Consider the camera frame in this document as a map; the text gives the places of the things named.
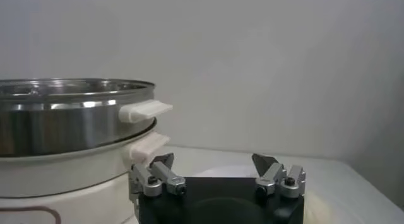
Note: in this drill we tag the stainless steel steamer basket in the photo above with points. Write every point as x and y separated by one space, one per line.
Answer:
63 124

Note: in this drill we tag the white electric cooking pot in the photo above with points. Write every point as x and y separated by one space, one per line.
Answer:
63 181

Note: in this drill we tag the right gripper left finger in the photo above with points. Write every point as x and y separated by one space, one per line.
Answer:
158 176

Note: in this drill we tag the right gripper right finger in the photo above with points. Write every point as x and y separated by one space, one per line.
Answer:
277 178

